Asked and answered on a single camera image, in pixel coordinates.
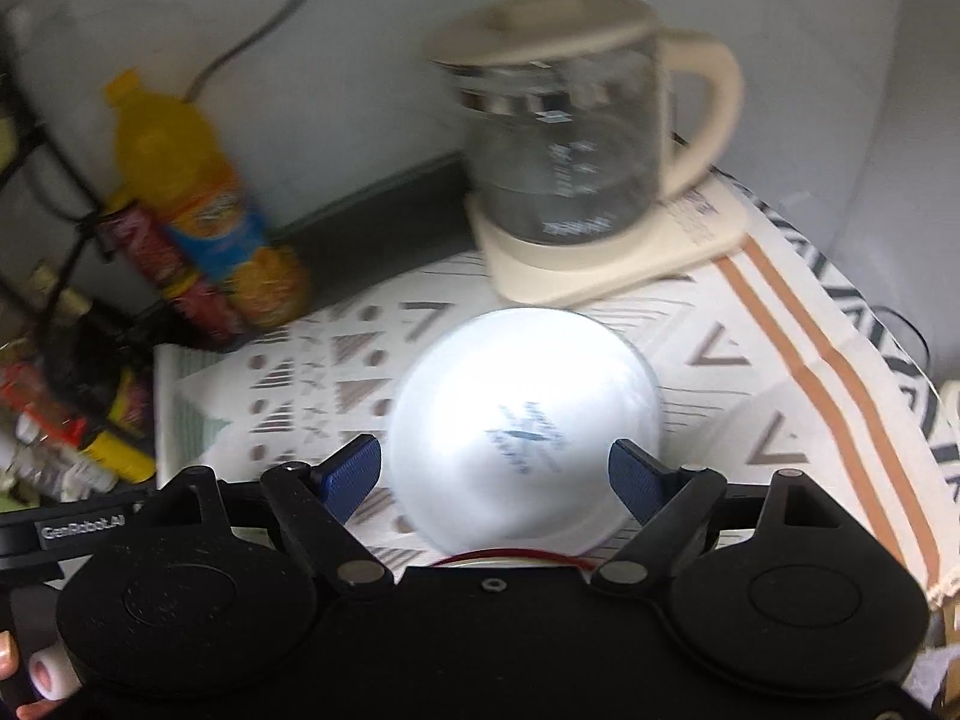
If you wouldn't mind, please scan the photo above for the cream kettle base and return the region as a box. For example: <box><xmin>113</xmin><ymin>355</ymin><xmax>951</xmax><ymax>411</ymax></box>
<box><xmin>466</xmin><ymin>177</ymin><xmax>748</xmax><ymax>307</ymax></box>

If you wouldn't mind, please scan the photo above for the patterned table cloth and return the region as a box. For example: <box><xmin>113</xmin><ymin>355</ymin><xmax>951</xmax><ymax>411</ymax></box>
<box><xmin>155</xmin><ymin>195</ymin><xmax>958</xmax><ymax>603</ymax></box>

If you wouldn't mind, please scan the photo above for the person's hand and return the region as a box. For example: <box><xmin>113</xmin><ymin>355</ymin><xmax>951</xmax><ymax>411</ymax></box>
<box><xmin>0</xmin><ymin>631</ymin><xmax>62</xmax><ymax>720</ymax></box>

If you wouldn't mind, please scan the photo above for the glass kettle with cream handle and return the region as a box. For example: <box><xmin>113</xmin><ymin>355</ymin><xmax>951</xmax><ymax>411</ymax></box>
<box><xmin>425</xmin><ymin>0</ymin><xmax>745</xmax><ymax>245</ymax></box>

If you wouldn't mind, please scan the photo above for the white plate bakery print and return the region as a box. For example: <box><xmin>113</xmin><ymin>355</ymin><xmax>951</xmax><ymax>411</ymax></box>
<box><xmin>384</xmin><ymin>307</ymin><xmax>664</xmax><ymax>556</ymax></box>

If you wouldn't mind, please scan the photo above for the orange juice bottle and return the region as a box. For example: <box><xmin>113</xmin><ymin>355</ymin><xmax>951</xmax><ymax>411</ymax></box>
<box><xmin>104</xmin><ymin>70</ymin><xmax>309</xmax><ymax>330</ymax></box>

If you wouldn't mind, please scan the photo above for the black power cable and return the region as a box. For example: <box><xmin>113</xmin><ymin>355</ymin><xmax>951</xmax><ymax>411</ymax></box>
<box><xmin>182</xmin><ymin>0</ymin><xmax>562</xmax><ymax>103</ymax></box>

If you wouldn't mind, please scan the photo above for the red cola can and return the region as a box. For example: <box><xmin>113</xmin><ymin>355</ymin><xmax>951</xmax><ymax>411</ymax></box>
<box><xmin>99</xmin><ymin>188</ymin><xmax>247</xmax><ymax>348</ymax></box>

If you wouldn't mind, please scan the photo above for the black metal shelf rack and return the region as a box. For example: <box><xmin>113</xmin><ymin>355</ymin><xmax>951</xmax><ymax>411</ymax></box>
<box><xmin>2</xmin><ymin>64</ymin><xmax>153</xmax><ymax>436</ymax></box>

